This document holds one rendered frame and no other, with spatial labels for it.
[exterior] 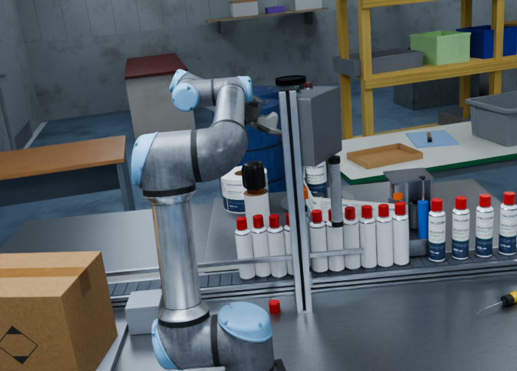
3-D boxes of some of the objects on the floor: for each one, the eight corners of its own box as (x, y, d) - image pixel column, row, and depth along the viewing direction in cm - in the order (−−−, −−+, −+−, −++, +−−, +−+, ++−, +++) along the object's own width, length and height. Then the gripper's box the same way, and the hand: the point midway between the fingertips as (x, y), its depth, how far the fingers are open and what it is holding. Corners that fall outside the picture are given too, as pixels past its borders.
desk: (-39, 251, 454) (-64, 161, 431) (140, 222, 478) (125, 135, 454) (-69, 295, 386) (-102, 190, 362) (141, 259, 409) (123, 158, 386)
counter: (182, 105, 983) (175, 52, 956) (197, 137, 750) (188, 68, 722) (135, 111, 970) (127, 58, 942) (135, 145, 736) (124, 76, 709)
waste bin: (292, 121, 787) (289, 81, 770) (271, 117, 820) (268, 79, 803) (315, 114, 812) (312, 75, 795) (294, 111, 845) (291, 74, 828)
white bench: (565, 213, 414) (574, 105, 389) (653, 256, 344) (671, 128, 319) (316, 259, 383) (308, 145, 358) (357, 316, 313) (351, 179, 288)
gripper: (227, 88, 163) (293, 118, 166) (228, 83, 172) (291, 111, 175) (215, 115, 165) (281, 144, 169) (217, 108, 174) (279, 136, 177)
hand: (278, 134), depth 172 cm, fingers closed
